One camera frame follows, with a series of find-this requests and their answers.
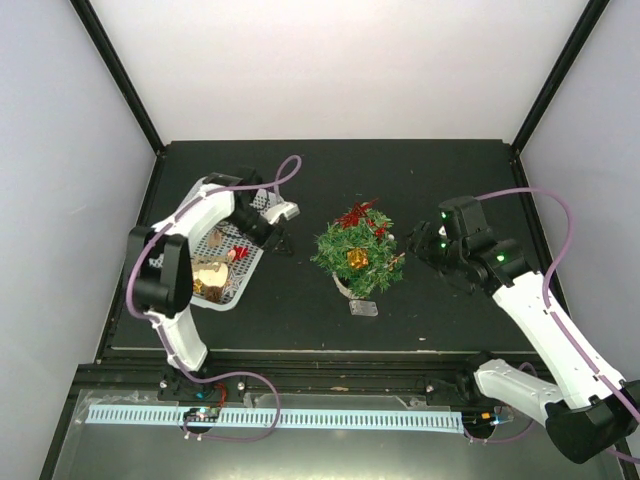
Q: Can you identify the brown pine cone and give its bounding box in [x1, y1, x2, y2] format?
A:
[203, 286, 224, 304]

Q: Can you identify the gold glitter ball sprig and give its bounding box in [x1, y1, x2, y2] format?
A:
[370, 252, 405, 274]

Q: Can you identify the white tree pot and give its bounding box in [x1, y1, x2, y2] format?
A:
[332, 272, 358, 301]

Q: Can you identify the silver star ornament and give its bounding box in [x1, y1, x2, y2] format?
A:
[223, 276, 244, 302]

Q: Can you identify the white slotted cable duct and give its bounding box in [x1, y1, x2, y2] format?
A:
[85, 405, 464, 434]

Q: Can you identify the gold gift box ornament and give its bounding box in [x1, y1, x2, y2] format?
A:
[346, 247, 369, 270]

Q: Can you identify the burlap bow ornament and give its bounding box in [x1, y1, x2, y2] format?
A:
[207, 229, 225, 249]

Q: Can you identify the small green christmas tree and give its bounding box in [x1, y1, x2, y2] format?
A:
[311, 200, 405, 299]

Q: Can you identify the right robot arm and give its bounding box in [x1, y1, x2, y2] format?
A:
[406, 196, 639, 464]

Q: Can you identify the red star ornament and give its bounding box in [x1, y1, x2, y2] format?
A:
[334, 199, 377, 229]

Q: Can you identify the red berry sprig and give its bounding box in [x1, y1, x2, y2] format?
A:
[365, 217, 390, 243]

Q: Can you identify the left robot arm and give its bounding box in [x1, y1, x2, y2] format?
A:
[123, 168, 300, 399]

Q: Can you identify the white perforated plastic basket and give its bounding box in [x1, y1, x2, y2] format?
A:
[166, 174, 285, 312]

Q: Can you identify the clear battery box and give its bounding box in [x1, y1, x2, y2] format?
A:
[349, 299, 378, 317]

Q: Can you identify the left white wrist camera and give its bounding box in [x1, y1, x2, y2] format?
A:
[262, 201, 300, 225]

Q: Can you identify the small santa figure ornament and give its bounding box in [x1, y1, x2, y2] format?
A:
[227, 246, 249, 262]

